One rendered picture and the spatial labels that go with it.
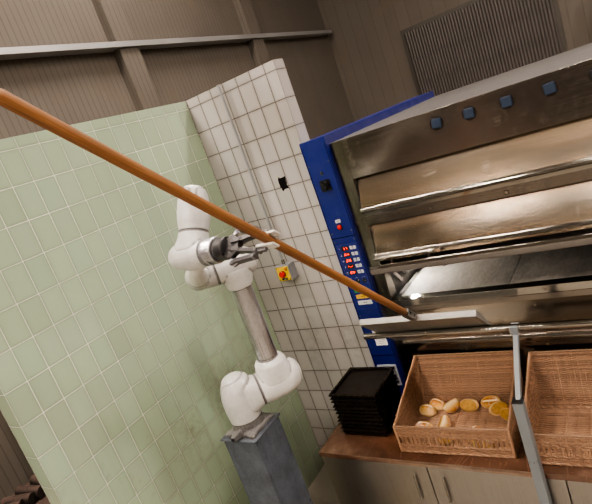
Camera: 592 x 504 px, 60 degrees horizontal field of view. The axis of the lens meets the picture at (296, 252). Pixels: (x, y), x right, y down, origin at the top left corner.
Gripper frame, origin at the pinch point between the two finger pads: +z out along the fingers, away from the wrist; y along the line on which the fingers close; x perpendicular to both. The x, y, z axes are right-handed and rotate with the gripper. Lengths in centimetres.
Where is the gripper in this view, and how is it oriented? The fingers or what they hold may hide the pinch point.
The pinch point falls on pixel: (268, 239)
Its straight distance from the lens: 154.2
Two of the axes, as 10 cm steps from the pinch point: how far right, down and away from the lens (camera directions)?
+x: -5.9, -3.2, -7.4
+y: -0.8, 9.4, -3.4
